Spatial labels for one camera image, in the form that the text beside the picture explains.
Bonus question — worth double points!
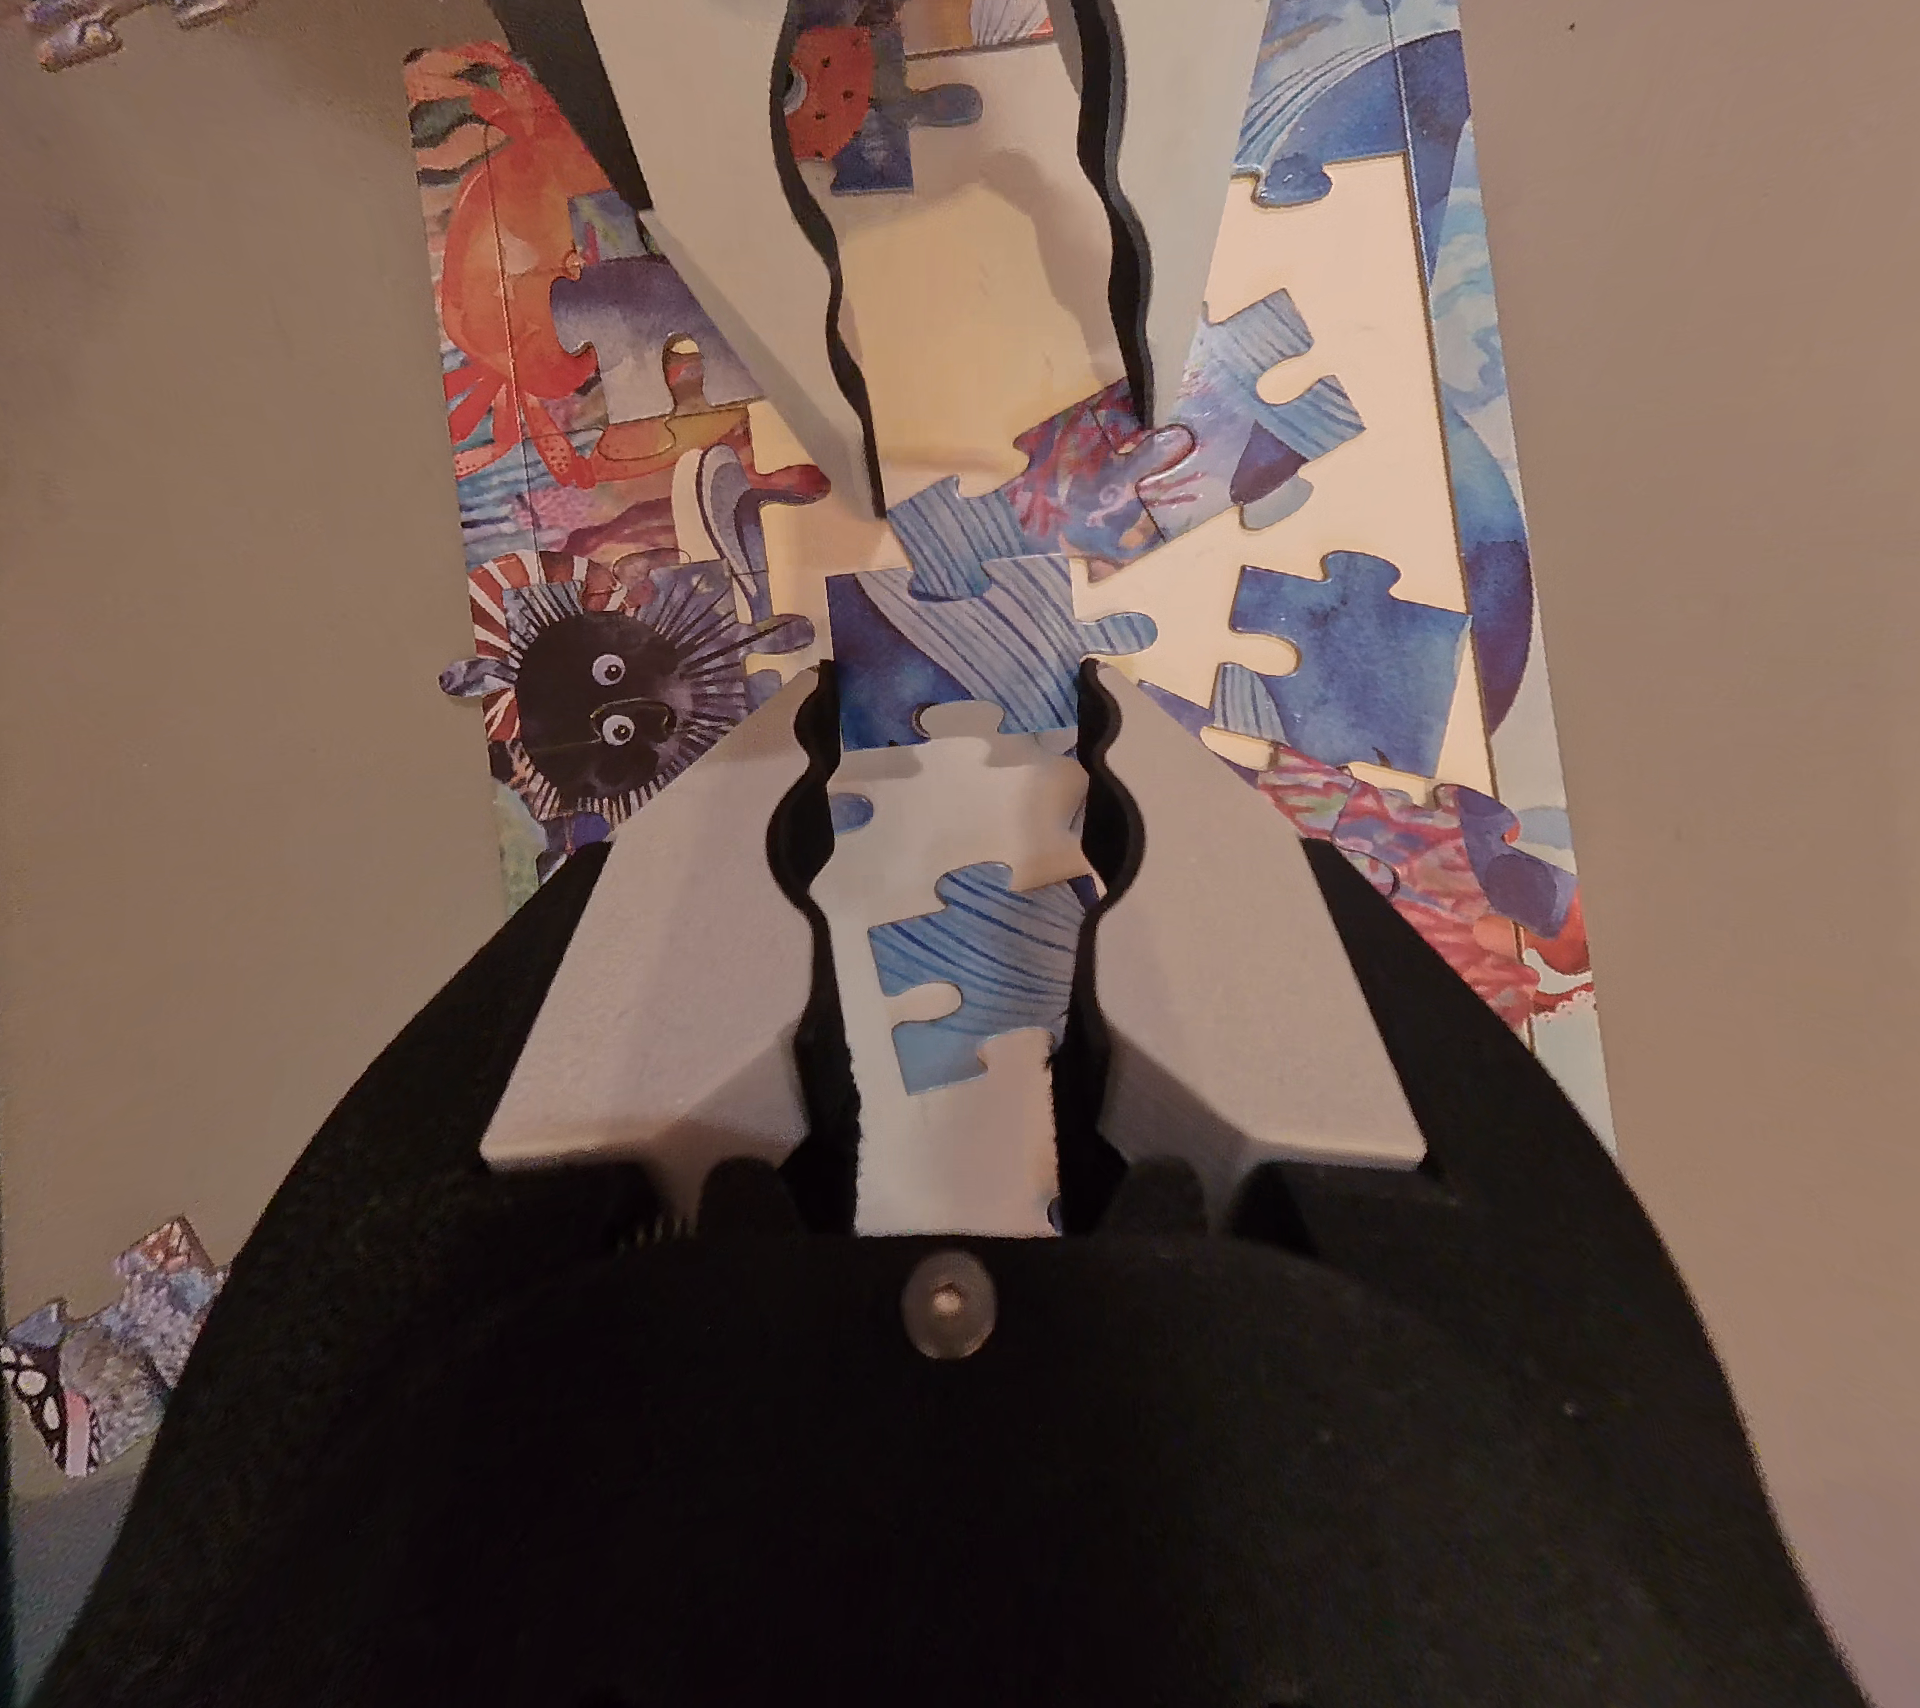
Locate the black sea urchin puzzle piece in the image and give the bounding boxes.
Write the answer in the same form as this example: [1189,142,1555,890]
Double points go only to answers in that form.
[439,552,813,826]

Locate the blue wave puzzle piece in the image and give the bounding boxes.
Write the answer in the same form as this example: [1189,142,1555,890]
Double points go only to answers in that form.
[1231,0,1420,227]

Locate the blue striped whale puzzle piece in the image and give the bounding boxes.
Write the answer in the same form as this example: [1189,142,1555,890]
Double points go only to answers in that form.
[825,557,1160,751]

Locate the red coral purple puzzle piece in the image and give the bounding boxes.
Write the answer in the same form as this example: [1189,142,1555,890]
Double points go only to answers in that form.
[1351,779,1584,947]

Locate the urchin green coral puzzle piece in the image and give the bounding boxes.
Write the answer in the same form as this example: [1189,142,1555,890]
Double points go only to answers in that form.
[487,770,610,909]

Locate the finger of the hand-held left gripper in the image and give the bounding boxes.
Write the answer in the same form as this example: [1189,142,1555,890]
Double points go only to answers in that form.
[961,0,1308,429]
[502,0,891,523]

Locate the lavender coral puzzle piece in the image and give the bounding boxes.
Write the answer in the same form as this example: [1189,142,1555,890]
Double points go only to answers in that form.
[0,1220,229,1441]

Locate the red green coral puzzle piece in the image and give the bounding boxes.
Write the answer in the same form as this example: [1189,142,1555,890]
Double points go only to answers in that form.
[1260,749,1412,871]

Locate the sea print puzzle board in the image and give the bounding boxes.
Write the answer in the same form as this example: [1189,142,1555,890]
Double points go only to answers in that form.
[402,0,1620,1239]

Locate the red tipped tail puzzle piece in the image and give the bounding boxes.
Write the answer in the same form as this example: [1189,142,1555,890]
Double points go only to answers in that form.
[692,440,833,608]

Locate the lavender pink spiky puzzle piece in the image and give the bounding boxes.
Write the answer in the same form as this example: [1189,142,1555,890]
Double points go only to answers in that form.
[546,193,760,429]

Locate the black white spotted puzzle piece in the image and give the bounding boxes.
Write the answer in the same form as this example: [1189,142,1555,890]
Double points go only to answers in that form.
[0,1340,110,1481]

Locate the navy striped puzzle piece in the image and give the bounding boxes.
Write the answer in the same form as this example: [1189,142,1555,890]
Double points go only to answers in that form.
[885,474,1075,600]

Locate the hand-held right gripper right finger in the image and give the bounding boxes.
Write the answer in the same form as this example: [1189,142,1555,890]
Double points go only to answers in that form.
[1051,655,1430,1239]

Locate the dark blue whale eye piece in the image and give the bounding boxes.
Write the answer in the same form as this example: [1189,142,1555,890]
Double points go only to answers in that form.
[1207,551,1481,788]

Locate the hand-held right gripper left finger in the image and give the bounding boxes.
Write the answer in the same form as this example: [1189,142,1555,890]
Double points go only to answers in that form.
[477,658,860,1239]

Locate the blue red coral puzzle piece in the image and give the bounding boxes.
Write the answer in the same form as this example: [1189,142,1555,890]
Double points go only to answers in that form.
[1012,381,1189,578]

